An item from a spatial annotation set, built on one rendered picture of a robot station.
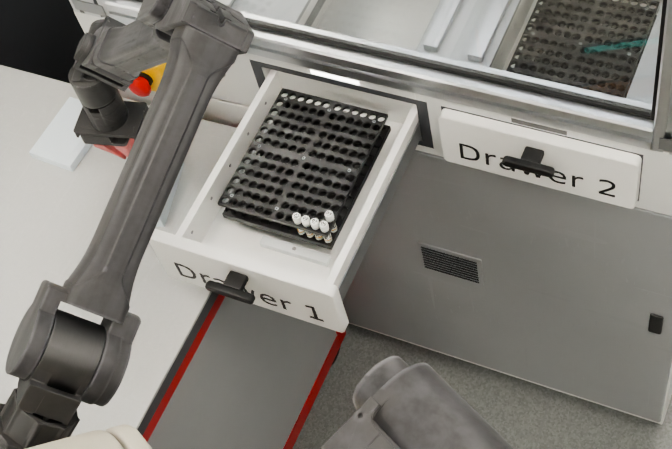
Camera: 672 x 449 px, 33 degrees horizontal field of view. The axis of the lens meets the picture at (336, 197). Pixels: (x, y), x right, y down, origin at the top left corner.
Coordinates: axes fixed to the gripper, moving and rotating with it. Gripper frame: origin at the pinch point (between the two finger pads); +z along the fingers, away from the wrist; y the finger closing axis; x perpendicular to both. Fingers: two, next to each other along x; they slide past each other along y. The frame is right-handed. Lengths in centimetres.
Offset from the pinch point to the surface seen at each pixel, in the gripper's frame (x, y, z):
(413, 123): -6.1, -44.8, -3.9
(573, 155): 0, -68, -7
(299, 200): 7.8, -29.9, -2.1
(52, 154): -4.0, 17.4, 7.6
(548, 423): 1, -65, 85
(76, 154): -4.3, 13.1, 7.6
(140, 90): -10.3, 0.2, -2.9
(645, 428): 0, -84, 85
